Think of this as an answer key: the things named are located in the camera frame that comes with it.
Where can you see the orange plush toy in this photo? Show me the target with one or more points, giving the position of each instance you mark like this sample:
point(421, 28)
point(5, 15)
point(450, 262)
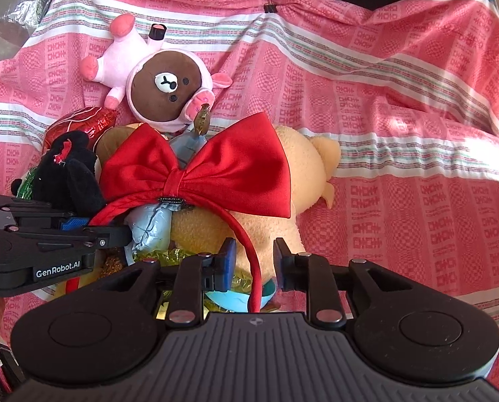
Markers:
point(249, 182)

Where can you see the Minnie Mouse plush toy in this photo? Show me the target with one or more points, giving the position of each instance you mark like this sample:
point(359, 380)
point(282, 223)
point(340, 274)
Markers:
point(66, 177)

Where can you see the brown bear pink suit plush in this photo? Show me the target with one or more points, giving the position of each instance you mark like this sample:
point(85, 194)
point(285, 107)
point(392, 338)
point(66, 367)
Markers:
point(163, 86)

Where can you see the pink striped cloth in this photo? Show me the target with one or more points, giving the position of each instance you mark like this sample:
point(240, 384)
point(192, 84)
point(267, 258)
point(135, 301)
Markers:
point(410, 91)

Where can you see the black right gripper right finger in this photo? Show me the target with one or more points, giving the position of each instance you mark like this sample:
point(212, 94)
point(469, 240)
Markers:
point(313, 275)

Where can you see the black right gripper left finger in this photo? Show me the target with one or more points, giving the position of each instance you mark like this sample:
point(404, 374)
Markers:
point(193, 277)

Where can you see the red foil balloon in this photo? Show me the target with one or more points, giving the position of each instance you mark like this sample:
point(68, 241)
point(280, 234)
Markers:
point(94, 121)

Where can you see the foil character balloon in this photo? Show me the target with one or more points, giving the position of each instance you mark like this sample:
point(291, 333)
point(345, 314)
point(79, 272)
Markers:
point(169, 209)

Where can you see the red bow headband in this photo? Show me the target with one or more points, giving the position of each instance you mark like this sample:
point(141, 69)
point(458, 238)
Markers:
point(203, 175)

